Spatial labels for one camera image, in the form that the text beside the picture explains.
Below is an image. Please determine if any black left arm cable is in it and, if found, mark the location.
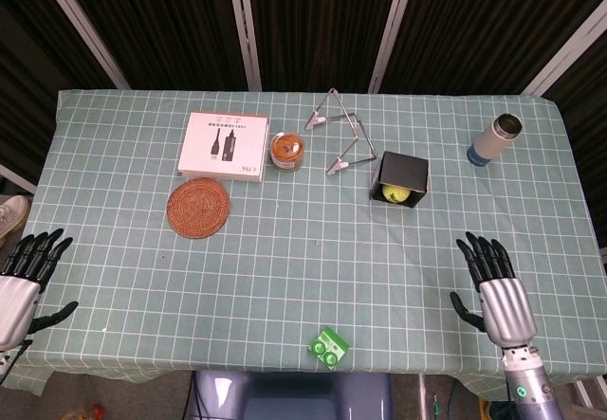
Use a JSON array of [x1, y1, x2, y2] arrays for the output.
[[0, 338, 33, 388]]

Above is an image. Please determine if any round woven brown coaster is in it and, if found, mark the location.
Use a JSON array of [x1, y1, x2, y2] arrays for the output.
[[165, 177, 232, 240]]

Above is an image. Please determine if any white flat product box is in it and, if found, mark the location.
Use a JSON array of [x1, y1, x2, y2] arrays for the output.
[[176, 111, 271, 184]]

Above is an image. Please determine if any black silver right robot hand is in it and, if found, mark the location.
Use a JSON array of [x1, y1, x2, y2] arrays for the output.
[[449, 230, 539, 348]]

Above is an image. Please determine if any green plastic block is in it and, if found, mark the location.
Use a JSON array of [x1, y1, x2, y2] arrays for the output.
[[307, 327, 351, 371]]

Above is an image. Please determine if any yellow tennis ball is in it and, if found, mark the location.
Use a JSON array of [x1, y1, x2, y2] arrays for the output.
[[381, 183, 412, 205]]

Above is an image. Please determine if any green white checked tablecloth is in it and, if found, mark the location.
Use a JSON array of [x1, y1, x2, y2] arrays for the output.
[[7, 88, 599, 400]]

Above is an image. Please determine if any clear jar with orange contents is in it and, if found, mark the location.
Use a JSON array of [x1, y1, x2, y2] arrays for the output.
[[268, 131, 305, 173]]

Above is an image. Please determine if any white partition post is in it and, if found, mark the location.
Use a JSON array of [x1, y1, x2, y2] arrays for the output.
[[367, 0, 420, 94], [31, 0, 131, 91], [0, 162, 38, 194], [523, 6, 607, 96], [225, 0, 263, 92]]

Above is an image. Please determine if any black open cardboard box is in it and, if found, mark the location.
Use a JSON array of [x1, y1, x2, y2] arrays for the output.
[[368, 150, 431, 210]]

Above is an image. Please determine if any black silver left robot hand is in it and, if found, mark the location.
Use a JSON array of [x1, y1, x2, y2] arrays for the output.
[[0, 228, 80, 351]]

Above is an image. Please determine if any beige sneaker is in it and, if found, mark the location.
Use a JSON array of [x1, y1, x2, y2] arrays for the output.
[[0, 194, 31, 242]]

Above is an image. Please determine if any white blue thermos bottle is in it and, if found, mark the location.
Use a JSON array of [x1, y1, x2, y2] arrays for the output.
[[465, 113, 524, 169]]

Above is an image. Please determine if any folding metal wire stand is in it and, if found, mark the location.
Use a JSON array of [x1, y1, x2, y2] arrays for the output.
[[303, 87, 379, 176]]

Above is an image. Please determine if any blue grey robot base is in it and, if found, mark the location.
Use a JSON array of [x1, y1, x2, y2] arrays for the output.
[[192, 370, 395, 420]]

